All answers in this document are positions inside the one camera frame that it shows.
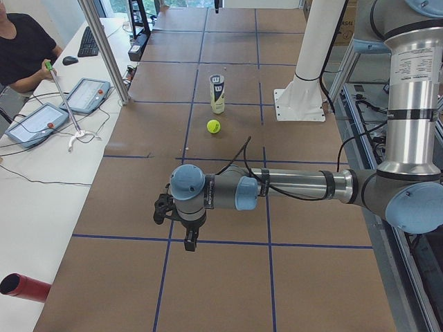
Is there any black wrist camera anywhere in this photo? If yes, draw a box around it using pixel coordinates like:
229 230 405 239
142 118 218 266
153 193 174 225

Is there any red cylinder tube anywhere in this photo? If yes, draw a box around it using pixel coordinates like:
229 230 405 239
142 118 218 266
1 273 51 303

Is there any grey tablet pendant far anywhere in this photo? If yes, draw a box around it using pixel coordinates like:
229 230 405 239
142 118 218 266
66 78 111 114

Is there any green handled grabber stick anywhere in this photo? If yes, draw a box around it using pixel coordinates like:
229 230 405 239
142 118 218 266
43 59 102 153

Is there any black keyboard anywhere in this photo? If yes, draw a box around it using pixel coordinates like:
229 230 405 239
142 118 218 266
78 26 99 57

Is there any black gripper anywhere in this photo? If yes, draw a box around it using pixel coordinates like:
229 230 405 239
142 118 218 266
172 209 206 251

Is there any yellow tennis ball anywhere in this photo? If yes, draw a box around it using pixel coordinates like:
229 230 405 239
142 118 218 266
206 119 221 134

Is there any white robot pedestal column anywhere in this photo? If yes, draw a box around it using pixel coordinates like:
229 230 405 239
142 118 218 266
274 0 347 122

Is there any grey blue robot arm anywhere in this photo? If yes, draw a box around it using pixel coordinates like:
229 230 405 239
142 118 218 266
154 1 442 251

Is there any person in black shirt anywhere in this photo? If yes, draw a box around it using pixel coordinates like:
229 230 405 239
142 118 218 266
1 3 62 94

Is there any cardboard box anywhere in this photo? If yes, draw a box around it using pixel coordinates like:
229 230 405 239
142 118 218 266
302 1 357 46

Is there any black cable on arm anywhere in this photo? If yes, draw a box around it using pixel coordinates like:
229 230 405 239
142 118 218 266
215 136 388 201

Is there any black computer mouse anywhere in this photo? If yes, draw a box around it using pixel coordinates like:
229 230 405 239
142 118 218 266
62 56 78 66

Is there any grey tablet pendant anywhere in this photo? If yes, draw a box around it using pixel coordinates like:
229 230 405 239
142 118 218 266
6 103 69 148
66 78 111 114

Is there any grey tablet pendant near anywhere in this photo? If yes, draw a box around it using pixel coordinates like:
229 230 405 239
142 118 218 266
6 103 69 148

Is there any black power strip box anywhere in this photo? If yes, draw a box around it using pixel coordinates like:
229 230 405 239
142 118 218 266
128 33 148 62

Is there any clear tennis ball can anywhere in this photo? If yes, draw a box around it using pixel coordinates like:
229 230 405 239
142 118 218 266
209 74 225 114

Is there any aluminium frame post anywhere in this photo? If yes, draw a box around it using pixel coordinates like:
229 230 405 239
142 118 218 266
78 0 129 105

